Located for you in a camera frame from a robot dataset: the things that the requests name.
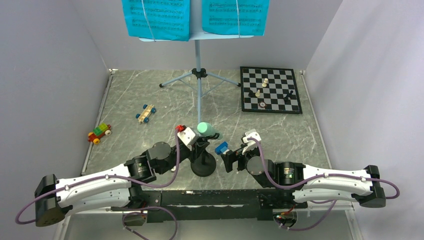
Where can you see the right blue sheet music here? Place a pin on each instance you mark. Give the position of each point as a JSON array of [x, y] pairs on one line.
[[235, 17]]

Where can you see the blue white toy brick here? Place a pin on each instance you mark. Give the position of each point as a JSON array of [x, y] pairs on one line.
[[222, 148]]

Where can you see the left blue sheet music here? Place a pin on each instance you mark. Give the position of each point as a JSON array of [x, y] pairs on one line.
[[165, 20]]

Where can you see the black microphone stand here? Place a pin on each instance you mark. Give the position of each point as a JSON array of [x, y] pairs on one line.
[[202, 163]]

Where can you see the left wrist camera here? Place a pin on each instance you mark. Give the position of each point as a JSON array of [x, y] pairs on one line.
[[187, 135]]

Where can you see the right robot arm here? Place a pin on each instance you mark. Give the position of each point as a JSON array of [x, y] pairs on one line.
[[302, 183]]

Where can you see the black white chessboard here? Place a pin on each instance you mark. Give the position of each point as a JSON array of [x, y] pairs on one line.
[[280, 82]]

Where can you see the black base frame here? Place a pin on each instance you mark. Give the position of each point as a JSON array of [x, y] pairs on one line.
[[260, 204]]

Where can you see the beige toy cart blue wheels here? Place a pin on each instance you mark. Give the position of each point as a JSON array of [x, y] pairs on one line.
[[144, 115]]

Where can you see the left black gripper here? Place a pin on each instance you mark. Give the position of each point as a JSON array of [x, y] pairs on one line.
[[192, 154]]

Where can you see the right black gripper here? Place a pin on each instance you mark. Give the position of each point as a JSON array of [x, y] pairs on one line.
[[231, 156]]

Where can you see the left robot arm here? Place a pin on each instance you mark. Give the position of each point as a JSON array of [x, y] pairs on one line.
[[119, 186]]

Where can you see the blue sheet music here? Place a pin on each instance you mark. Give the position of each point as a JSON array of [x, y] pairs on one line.
[[165, 20], [235, 17]]

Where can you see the green toy microphone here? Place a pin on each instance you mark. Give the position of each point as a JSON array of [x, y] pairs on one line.
[[207, 130]]

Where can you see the colourful brick toy car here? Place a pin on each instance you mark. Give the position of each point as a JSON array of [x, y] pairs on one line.
[[100, 131]]

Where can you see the light blue music stand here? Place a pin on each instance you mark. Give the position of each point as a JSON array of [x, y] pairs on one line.
[[197, 34]]

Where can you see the cream chess piece standing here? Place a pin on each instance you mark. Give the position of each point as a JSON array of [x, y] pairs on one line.
[[265, 82]]

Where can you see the black chess piece lying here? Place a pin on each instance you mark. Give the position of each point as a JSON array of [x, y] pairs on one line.
[[252, 94]]

